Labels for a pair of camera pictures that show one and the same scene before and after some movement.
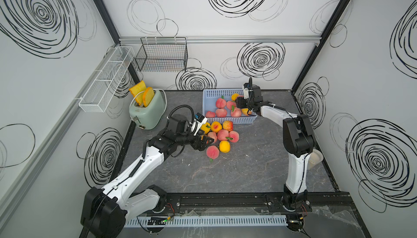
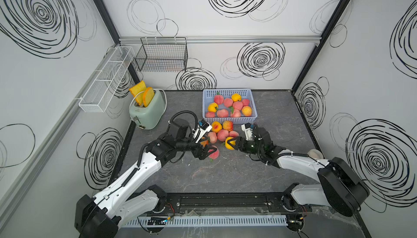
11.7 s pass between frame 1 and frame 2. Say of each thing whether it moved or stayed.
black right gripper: moved
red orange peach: stayed
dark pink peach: stayed
